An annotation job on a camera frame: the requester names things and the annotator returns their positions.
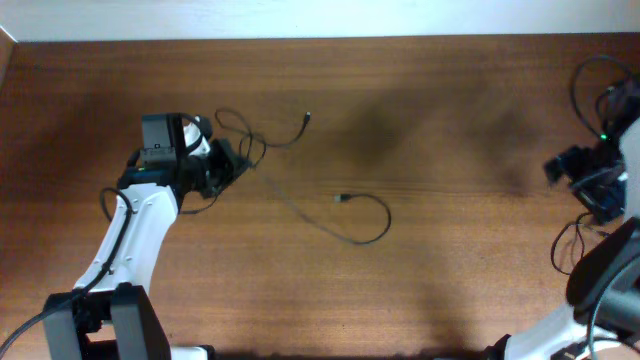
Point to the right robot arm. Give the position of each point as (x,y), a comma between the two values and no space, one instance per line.
(602,295)

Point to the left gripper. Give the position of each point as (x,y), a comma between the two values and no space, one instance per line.
(231,166)

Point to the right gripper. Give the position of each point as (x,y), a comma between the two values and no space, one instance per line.
(604,202)

